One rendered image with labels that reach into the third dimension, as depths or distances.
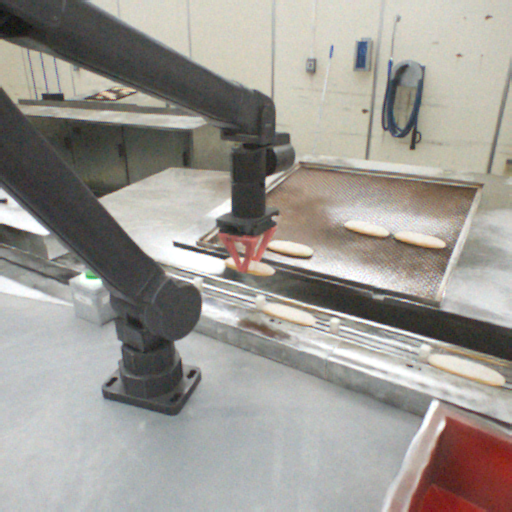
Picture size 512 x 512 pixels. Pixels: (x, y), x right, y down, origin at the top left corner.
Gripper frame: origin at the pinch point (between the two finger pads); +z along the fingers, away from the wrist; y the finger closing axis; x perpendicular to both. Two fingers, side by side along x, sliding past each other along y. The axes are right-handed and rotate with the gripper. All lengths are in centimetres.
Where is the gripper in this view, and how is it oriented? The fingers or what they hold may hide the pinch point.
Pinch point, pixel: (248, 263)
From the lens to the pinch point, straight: 74.3
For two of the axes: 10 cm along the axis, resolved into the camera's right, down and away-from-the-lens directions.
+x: -8.5, -2.1, 4.8
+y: 5.2, -3.4, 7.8
